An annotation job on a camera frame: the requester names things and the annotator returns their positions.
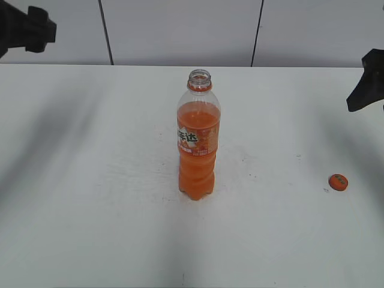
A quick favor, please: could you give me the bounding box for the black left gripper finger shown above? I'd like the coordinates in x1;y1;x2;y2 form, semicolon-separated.
24;6;57;53

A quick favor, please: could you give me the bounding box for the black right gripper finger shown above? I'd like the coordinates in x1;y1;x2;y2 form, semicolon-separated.
346;49;384;112

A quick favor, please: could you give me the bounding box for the orange bottle cap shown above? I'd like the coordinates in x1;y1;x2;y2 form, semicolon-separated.
328;173;349;191

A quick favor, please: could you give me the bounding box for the orange soda plastic bottle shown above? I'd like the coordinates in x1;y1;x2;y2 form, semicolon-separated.
176;69;221;200

